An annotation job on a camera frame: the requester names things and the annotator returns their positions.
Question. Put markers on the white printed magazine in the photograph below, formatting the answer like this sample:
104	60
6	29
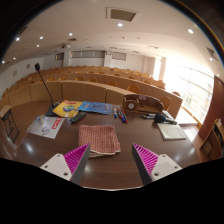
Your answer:
50	128

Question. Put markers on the yellow booklet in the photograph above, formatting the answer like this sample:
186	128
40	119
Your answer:
66	109

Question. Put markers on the black metal frame stand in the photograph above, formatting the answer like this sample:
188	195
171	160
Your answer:
6	113

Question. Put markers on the red white checked towel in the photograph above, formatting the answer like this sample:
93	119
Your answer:
100	138

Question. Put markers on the blue marker pen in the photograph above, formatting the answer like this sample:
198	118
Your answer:
124	117
115	113

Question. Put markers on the rows of wooden auditorium seats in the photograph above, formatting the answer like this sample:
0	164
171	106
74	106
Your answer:
83	91

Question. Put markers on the square ceiling vent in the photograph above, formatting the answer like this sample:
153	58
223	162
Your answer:
122	14

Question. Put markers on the round ceiling lights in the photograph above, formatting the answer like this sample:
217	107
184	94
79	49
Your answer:
119	24

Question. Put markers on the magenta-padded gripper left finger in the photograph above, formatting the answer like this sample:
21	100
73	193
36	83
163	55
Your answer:
76	158

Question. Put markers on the black marker pen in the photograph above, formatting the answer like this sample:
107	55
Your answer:
146	116

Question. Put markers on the white notepad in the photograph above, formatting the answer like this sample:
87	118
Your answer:
171	131

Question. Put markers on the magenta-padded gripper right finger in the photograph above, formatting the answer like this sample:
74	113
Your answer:
146	160

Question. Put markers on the ceiling projector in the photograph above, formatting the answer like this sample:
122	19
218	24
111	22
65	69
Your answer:
66	46

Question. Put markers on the yellow highlighter pen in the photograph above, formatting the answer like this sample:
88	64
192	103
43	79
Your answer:
41	120

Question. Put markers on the red marker pen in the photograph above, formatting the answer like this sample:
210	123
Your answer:
119	114

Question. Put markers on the small black device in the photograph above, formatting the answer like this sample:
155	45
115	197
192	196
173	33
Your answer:
160	118

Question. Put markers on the blue booklet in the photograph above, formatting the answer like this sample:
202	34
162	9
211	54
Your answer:
96	107

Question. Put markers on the black gooseneck desk microphone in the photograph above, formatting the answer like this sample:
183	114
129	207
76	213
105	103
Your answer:
51	112

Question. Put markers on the black remote control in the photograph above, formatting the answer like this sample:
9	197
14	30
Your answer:
78	117

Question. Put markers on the wooden shelf unit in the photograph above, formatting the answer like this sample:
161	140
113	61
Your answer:
215	140

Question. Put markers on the wooden desk organizer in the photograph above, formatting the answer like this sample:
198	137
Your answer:
128	105

